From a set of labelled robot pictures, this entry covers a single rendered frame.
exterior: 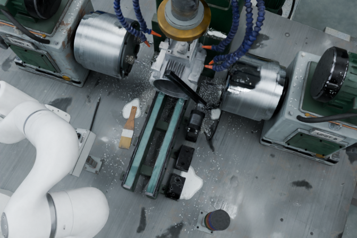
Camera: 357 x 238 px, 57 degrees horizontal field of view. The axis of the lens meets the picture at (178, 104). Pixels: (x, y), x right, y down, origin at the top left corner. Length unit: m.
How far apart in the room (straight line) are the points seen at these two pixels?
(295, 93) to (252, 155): 0.40
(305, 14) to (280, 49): 1.25
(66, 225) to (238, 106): 0.77
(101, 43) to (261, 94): 0.63
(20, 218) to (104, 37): 0.79
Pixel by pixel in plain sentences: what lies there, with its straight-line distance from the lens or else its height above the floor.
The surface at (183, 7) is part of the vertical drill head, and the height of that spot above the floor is 1.43.
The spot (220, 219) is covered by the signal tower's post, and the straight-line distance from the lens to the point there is 1.05.
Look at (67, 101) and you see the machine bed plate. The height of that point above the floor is 0.80.
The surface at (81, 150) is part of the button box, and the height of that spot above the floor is 1.07.
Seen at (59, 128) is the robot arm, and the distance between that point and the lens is 0.77.
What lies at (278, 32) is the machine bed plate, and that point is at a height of 0.80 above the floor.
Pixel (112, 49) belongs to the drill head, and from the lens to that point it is 1.30.
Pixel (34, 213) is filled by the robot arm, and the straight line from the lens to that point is 0.74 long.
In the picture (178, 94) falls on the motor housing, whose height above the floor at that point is 0.95.
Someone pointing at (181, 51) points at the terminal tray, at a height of 1.13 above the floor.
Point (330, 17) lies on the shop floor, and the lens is 3.06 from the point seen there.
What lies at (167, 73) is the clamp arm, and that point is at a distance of 1.17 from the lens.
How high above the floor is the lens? 2.26
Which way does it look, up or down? 69 degrees down
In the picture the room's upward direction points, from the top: 3 degrees clockwise
